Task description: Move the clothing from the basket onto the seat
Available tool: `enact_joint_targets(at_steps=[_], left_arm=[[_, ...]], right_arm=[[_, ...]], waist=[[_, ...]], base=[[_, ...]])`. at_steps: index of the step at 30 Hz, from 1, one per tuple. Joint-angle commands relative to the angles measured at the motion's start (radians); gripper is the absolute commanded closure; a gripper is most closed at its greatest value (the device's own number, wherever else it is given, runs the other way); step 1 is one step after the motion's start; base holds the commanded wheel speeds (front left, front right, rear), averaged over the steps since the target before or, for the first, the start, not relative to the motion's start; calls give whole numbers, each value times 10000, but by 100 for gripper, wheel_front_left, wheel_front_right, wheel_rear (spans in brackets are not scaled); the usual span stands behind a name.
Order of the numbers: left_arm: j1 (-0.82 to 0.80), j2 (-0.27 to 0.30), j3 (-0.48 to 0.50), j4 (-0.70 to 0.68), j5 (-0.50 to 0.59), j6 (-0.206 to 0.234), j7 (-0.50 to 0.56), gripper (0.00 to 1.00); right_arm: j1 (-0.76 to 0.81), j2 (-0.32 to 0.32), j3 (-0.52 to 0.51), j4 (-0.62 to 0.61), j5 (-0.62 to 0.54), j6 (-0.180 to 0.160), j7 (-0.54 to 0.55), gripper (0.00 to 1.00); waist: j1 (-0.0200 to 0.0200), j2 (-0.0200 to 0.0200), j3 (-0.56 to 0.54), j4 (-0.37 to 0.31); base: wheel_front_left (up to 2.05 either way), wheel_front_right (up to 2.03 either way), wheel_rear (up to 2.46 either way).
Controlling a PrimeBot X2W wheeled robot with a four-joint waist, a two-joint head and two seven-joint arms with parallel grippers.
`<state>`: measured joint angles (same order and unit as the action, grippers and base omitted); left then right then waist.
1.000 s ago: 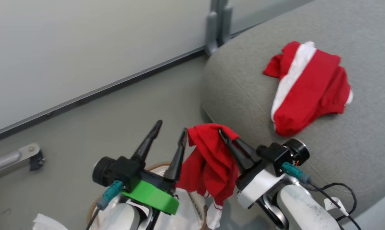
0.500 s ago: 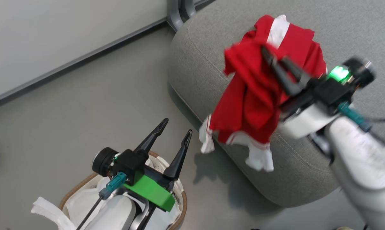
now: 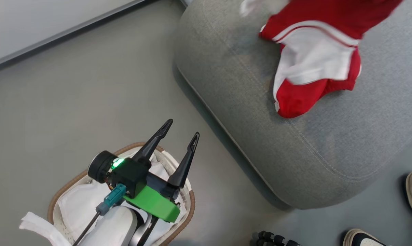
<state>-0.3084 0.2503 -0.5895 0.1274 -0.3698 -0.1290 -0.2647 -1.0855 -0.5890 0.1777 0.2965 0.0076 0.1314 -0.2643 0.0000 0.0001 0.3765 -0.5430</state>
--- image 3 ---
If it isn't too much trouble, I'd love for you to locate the black ribbed flexible leg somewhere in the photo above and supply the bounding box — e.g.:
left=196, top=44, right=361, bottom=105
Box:
left=250, top=231, right=300, bottom=246

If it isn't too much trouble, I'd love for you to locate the red white garment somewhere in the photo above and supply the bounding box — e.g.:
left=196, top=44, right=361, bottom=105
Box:
left=240, top=0, right=403, bottom=119

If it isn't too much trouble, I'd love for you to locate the grey partition bottom rail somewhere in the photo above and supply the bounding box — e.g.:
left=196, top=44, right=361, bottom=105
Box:
left=0, top=0, right=148, bottom=73

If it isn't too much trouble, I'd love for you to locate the wicker laundry basket white liner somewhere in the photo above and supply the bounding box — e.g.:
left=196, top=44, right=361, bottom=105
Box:
left=19, top=147, right=193, bottom=246

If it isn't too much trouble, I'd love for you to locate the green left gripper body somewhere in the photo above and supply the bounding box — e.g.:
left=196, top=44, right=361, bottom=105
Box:
left=88, top=150, right=181, bottom=223

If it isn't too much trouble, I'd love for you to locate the white laundry basket brown rim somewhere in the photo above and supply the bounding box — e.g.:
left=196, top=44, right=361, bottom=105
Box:
left=47, top=142, right=196, bottom=246

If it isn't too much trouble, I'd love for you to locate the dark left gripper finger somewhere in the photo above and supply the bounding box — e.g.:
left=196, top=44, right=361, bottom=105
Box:
left=132, top=119, right=174, bottom=164
left=167, top=132, right=200, bottom=189

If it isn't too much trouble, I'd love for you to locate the black cable teal connector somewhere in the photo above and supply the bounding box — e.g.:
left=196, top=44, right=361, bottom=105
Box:
left=72, top=183, right=127, bottom=246

